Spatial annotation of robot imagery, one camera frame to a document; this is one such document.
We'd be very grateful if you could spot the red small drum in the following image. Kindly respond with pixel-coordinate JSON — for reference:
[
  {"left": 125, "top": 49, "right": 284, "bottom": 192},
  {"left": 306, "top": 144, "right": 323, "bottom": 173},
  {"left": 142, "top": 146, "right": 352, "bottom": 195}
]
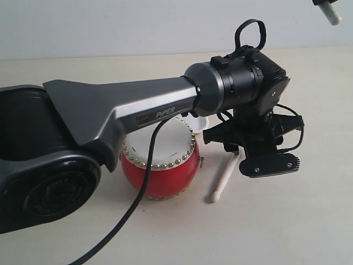
[{"left": 121, "top": 117, "right": 201, "bottom": 199}]

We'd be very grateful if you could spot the wooden drumstick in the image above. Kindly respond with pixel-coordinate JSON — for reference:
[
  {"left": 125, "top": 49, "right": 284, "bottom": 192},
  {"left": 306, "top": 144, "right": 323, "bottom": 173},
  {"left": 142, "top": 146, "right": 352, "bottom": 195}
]
[
  {"left": 211, "top": 154, "right": 239, "bottom": 203},
  {"left": 319, "top": 1, "right": 342, "bottom": 26}
]

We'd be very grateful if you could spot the white rectangular plastic tray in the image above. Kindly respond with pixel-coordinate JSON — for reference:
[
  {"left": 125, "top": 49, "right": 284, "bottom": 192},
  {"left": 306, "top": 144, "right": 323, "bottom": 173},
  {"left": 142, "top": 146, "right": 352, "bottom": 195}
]
[{"left": 180, "top": 114, "right": 209, "bottom": 134}]

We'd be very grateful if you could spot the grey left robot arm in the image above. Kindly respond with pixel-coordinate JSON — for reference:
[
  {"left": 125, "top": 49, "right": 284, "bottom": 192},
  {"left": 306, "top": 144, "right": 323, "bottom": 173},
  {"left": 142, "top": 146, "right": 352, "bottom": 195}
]
[{"left": 1, "top": 50, "right": 304, "bottom": 234}]

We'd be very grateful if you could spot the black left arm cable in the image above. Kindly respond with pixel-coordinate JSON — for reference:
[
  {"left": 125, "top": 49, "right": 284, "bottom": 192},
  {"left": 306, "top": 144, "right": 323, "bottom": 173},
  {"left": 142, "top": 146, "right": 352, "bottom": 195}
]
[{"left": 70, "top": 19, "right": 306, "bottom": 265}]

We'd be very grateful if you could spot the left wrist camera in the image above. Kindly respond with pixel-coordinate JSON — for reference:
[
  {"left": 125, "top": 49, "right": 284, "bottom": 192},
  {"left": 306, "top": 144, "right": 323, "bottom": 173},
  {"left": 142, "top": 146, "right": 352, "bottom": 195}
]
[{"left": 271, "top": 114, "right": 304, "bottom": 153}]

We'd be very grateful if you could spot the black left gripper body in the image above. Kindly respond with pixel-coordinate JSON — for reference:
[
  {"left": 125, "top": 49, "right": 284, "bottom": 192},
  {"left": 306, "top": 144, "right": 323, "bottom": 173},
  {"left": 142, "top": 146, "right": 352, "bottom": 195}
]
[{"left": 202, "top": 111, "right": 287, "bottom": 158}]

